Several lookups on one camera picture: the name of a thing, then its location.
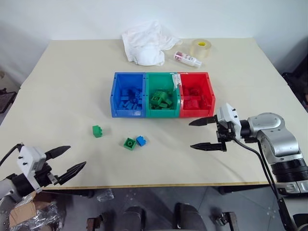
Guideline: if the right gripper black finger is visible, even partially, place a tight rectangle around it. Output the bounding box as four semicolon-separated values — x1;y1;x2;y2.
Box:
188;115;218;128
190;142;224;152

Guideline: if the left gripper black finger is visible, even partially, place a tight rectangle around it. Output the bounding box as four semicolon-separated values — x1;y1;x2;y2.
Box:
57;161;87;186
44;145;72;160

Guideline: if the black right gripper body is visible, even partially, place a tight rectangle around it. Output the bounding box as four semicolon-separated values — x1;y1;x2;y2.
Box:
215;121;235;153

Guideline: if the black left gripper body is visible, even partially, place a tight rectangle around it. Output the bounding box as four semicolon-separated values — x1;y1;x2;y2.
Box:
34;162;60;188

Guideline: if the white tape strip on bins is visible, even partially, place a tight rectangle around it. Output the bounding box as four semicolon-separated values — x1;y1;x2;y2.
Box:
169;72;182;91

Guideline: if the red plastic bin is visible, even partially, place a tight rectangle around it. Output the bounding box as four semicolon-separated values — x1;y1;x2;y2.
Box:
177;72;217;118

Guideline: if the clear plastic wrap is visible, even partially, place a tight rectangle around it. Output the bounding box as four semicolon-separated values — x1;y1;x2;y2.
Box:
96;188;115;202

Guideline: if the brown cardboard box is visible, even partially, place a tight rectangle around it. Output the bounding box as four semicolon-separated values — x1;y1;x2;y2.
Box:
9;192;62;231

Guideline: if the tall green building block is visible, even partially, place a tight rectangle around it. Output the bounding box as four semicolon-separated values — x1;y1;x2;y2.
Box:
92;125;104;139

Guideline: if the large green building block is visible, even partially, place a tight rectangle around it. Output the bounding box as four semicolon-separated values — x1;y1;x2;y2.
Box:
150;90;169;107

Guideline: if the green plastic bin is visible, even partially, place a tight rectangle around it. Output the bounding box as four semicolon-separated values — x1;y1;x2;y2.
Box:
144;72;182;118

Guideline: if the flat green building block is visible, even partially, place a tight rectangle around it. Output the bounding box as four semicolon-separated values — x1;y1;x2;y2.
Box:
123;137;138;152

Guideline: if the small clear spray bottle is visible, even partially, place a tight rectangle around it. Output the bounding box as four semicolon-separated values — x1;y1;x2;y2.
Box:
173;50;203;69

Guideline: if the small blue building block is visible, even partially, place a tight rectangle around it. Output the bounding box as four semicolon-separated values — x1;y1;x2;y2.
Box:
135;135;148;147

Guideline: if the clear tape roll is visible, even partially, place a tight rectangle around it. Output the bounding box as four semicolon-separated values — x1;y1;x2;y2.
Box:
188;38;214;60

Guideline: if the black rack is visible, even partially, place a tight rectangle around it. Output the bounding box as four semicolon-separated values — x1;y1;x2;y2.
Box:
0;88;17;114

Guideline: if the blue plastic bin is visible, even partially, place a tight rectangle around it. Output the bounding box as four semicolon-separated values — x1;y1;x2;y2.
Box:
110;72;147;118

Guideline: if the dark chair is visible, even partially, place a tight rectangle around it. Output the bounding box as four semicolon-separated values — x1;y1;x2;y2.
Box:
281;35;308;108

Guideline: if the crumpled white cloth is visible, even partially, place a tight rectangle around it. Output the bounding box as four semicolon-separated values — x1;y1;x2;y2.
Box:
121;20;184;67

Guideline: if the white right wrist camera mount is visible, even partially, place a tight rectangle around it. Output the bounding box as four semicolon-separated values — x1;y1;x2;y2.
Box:
216;103;243;141

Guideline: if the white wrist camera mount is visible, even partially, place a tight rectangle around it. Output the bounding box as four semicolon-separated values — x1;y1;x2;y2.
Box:
216;103;243;141
16;145;47;193

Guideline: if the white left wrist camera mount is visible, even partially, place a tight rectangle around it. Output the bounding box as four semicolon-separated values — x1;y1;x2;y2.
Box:
16;145;47;193

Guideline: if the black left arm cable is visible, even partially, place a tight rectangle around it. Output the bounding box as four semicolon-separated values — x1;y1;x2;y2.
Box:
0;143;25;167

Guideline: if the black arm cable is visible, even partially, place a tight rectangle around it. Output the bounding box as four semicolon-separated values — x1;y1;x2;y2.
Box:
232;138;299;231
0;143;25;167

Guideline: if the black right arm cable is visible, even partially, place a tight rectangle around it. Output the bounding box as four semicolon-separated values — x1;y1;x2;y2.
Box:
232;138;299;231

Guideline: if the black table frame bar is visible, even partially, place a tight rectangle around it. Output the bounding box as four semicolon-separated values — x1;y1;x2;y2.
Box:
218;184;274;195

